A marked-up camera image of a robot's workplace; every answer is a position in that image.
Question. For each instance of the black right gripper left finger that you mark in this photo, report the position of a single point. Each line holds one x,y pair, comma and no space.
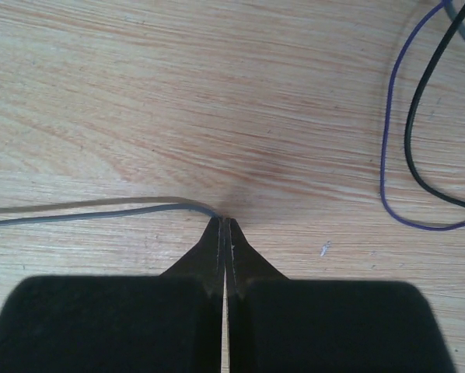
171,322

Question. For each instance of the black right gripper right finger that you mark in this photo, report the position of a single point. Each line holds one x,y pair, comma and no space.
279,324

